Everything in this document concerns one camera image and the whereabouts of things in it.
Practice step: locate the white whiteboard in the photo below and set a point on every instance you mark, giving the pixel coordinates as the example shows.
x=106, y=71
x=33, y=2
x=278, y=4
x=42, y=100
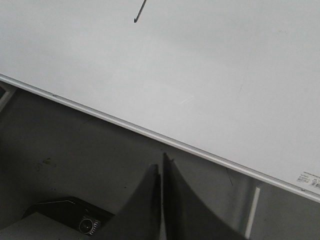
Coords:
x=236, y=82

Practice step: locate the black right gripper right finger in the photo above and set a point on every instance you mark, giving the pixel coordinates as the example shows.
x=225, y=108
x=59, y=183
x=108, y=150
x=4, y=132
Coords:
x=186, y=217

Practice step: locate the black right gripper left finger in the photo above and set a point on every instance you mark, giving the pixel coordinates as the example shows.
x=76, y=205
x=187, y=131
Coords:
x=140, y=218

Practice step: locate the white barcode label sticker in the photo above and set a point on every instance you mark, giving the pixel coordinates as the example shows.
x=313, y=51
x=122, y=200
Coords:
x=309, y=179

